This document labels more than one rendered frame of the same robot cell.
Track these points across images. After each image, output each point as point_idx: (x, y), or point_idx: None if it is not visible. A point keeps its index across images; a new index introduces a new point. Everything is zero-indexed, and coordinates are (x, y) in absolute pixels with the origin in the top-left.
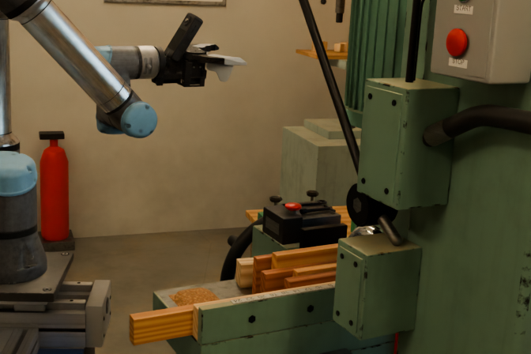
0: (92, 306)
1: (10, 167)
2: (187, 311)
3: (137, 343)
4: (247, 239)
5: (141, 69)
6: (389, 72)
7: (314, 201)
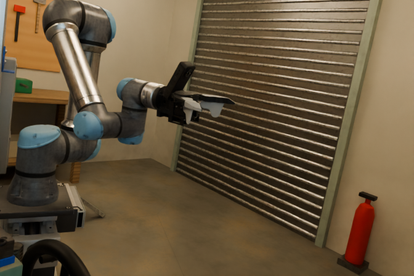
0: None
1: (29, 130)
2: None
3: None
4: (29, 251)
5: (140, 98)
6: None
7: (12, 239)
